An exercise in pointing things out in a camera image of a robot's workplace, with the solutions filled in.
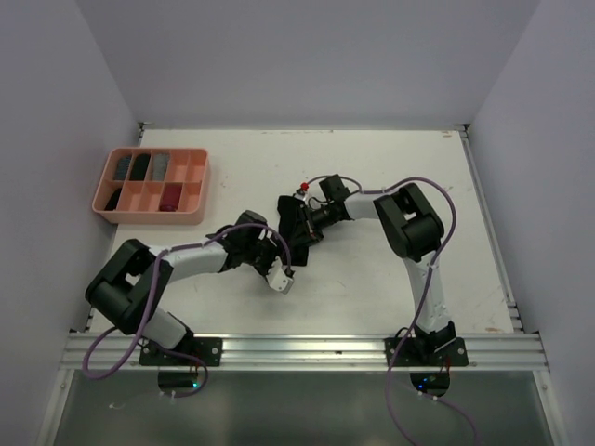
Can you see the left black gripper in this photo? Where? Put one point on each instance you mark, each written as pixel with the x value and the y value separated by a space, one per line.
pixel 264 269

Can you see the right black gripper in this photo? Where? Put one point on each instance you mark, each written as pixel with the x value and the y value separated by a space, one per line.
pixel 312 227

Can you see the pink divided organizer tray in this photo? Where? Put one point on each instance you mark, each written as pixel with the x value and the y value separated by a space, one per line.
pixel 139 201

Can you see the grey striped underwear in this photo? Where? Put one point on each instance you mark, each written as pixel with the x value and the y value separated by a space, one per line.
pixel 159 166
pixel 122 167

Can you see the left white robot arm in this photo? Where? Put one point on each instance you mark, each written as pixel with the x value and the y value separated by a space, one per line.
pixel 128 289

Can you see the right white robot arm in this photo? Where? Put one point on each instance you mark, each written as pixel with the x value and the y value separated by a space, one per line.
pixel 414 232

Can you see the dark red rolled underwear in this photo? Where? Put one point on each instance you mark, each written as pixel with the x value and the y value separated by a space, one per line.
pixel 170 198

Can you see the grey striped rolled underwear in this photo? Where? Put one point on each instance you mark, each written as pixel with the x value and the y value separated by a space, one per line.
pixel 122 167

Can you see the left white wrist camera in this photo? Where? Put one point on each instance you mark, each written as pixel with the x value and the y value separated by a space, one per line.
pixel 278 280

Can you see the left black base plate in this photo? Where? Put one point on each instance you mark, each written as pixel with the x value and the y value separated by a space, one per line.
pixel 208 349

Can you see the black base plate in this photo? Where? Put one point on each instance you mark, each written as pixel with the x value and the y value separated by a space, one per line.
pixel 208 349
pixel 425 350

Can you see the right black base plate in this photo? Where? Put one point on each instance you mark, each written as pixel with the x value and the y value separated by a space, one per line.
pixel 425 350

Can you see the aluminium mounting rail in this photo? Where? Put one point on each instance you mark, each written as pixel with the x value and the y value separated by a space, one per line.
pixel 367 353

